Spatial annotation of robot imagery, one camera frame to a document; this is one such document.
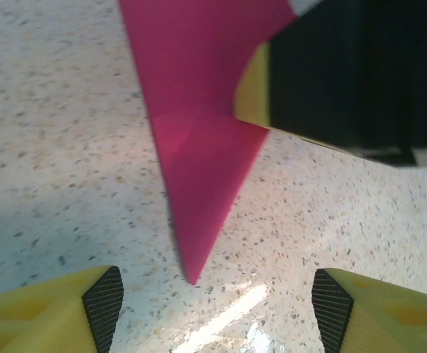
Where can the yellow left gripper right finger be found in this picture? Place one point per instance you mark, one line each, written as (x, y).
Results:
(390, 320)

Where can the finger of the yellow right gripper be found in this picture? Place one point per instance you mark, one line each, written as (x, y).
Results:
(252, 92)

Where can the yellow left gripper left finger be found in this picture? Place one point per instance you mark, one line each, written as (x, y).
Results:
(33, 320)

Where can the pink cloth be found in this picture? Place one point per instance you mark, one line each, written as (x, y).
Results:
(191, 165)

